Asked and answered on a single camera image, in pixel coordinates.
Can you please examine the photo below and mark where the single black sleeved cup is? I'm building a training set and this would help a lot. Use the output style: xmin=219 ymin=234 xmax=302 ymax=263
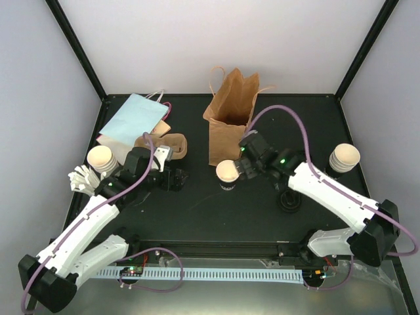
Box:
xmin=216 ymin=159 xmax=240 ymax=191

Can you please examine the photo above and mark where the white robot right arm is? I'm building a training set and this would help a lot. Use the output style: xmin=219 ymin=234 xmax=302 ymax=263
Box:
xmin=234 ymin=131 xmax=400 ymax=266

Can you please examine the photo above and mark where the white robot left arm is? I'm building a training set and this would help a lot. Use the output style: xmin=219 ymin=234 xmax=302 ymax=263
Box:
xmin=18 ymin=145 xmax=188 ymax=313

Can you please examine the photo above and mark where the black coffee cup lid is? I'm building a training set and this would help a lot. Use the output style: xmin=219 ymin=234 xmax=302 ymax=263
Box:
xmin=277 ymin=190 xmax=301 ymax=213

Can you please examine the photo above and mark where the brown pulp cup carrier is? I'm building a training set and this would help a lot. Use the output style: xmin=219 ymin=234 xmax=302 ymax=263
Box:
xmin=127 ymin=133 xmax=188 ymax=161

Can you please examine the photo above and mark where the small brown paper bag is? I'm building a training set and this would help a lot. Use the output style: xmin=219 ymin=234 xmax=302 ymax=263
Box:
xmin=152 ymin=120 xmax=171 ymax=137

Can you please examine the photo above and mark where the light blue paper bag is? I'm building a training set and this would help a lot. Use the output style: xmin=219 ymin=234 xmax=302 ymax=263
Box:
xmin=99 ymin=94 xmax=168 ymax=145

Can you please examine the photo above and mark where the left paper cup stack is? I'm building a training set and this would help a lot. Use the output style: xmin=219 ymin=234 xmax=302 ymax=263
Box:
xmin=87 ymin=145 xmax=119 ymax=173

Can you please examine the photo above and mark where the paper cup stack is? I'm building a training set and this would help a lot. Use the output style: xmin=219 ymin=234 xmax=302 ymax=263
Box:
xmin=87 ymin=145 xmax=119 ymax=173
xmin=325 ymin=143 xmax=360 ymax=179

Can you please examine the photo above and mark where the white plastic cutlery bundle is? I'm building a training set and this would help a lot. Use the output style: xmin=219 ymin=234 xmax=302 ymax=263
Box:
xmin=68 ymin=165 xmax=100 ymax=197

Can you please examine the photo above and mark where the right paper cup stack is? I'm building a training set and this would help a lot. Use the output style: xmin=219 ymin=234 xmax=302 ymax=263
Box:
xmin=325 ymin=143 xmax=360 ymax=179

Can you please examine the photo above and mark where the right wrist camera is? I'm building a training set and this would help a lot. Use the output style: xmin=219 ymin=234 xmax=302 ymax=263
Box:
xmin=242 ymin=130 xmax=259 ymax=139

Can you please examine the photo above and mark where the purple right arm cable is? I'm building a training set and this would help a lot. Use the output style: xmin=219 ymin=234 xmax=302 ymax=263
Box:
xmin=242 ymin=104 xmax=420 ymax=293

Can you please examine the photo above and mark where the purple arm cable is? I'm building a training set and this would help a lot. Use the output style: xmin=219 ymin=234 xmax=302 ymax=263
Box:
xmin=20 ymin=131 xmax=184 ymax=314
xmin=242 ymin=104 xmax=420 ymax=293

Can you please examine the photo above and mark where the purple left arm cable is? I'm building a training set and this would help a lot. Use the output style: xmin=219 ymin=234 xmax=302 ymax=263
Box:
xmin=20 ymin=131 xmax=184 ymax=314

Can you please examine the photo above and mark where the black aluminium rail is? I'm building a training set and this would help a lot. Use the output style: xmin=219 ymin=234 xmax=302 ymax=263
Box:
xmin=135 ymin=240 xmax=314 ymax=262

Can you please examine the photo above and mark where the light blue cable duct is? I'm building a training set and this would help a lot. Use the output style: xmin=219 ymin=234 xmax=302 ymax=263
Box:
xmin=93 ymin=266 xmax=303 ymax=284

